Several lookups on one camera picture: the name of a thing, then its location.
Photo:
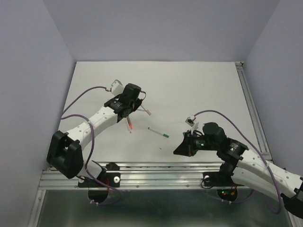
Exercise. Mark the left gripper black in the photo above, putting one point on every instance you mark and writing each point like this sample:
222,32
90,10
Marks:
138,104

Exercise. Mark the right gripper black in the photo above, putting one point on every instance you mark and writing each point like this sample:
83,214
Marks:
186,148

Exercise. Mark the orange marker clear cap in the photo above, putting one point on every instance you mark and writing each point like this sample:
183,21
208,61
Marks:
129,124

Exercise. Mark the brown capped marker pen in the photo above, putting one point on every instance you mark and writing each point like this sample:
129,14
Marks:
144,110

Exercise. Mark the green capped marker pen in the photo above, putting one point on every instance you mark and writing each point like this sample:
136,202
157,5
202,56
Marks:
158,132

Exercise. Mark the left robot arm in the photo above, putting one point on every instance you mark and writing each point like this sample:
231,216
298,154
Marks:
65,151

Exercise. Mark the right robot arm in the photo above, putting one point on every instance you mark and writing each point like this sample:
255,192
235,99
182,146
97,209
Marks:
243,166

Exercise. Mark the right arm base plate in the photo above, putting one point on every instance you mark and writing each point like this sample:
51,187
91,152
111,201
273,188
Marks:
216,179

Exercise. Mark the right side aluminium rail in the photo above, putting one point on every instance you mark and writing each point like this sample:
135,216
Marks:
257,126

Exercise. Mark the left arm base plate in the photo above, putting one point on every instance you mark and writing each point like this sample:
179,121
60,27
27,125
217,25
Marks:
101,179

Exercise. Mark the aluminium frame rail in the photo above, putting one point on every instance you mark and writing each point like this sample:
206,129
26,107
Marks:
138,176

